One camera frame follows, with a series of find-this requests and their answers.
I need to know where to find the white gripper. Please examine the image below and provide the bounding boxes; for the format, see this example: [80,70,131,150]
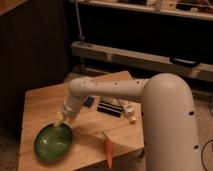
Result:
[53,96,82,128]

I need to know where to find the green ceramic bowl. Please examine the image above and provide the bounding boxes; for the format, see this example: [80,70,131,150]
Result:
[34,123,73,162]

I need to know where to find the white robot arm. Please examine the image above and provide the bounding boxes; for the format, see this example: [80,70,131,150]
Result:
[55,73,202,171]

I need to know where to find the blue sponge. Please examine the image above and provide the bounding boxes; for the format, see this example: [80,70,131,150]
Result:
[83,96,94,108]

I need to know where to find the orange carrot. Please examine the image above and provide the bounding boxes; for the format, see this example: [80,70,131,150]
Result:
[102,131,113,170]

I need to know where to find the black striped box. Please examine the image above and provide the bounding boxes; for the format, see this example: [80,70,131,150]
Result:
[97,101,123,117]

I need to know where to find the white plastic bottle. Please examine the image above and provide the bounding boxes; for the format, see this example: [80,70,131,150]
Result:
[120,100,136,124]

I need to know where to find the metal vertical pole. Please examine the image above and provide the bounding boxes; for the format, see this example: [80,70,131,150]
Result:
[74,0,85,46]

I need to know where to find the upper shelf with items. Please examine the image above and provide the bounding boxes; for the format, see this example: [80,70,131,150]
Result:
[68,0,213,21]

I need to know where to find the black handle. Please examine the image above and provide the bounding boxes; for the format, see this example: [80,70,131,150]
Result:
[169,57,200,68]

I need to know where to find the grey metal shelf rail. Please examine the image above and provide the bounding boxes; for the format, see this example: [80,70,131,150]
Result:
[71,41,213,82]

